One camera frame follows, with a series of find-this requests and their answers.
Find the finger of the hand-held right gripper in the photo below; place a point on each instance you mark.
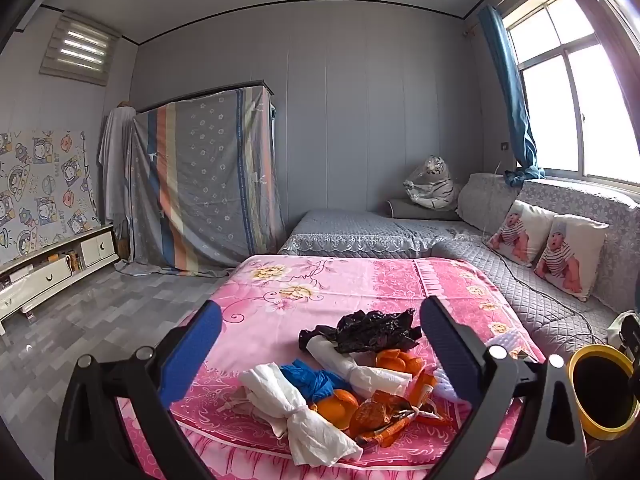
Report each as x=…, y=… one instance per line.
x=631, y=335

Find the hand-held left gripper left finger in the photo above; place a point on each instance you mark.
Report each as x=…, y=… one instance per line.
x=192, y=355

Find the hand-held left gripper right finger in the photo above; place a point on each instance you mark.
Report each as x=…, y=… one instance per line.
x=450, y=350

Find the lilac foam net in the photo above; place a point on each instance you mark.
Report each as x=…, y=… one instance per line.
x=445, y=382

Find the yellow trash bin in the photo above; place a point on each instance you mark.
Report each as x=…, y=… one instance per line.
x=600, y=385

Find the black plastic bag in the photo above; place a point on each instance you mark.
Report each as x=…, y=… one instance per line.
x=370, y=332

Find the orange snack wrapper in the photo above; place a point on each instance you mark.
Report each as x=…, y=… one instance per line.
x=380, y=410

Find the knotted white plastic bag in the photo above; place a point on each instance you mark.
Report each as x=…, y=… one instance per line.
x=280, y=395

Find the blue plastic bag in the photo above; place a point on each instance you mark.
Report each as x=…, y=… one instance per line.
x=305, y=377

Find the light green cloth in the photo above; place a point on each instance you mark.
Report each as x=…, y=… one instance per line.
x=616, y=327

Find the baby print pillow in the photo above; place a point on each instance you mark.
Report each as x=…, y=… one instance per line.
x=520, y=232
x=570, y=255

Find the pink floral bedsheet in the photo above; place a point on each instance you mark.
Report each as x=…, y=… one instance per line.
x=310, y=310

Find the grey bolster pillow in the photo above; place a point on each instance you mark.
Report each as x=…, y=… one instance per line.
x=400, y=208

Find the grey sofa cushion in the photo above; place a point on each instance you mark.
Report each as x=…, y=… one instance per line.
x=485, y=200

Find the grey quilted sofa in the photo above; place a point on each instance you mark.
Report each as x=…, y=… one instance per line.
x=350, y=230

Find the white tv cabinet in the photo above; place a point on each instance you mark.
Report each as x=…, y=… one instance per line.
x=50, y=275

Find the white tiger plush toy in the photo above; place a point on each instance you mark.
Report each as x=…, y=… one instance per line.
x=435, y=185

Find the wardrobe under striped cloth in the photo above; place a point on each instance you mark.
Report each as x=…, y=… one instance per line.
x=210, y=175

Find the white hanging cloth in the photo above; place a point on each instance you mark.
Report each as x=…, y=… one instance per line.
x=115, y=160

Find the window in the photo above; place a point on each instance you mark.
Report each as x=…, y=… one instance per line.
x=575, y=100

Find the blue curtain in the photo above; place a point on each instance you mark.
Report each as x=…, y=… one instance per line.
x=515, y=110

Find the beige window blind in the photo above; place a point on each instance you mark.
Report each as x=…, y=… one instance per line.
x=80, y=47

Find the cartoon wall poster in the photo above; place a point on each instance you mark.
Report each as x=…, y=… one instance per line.
x=45, y=195

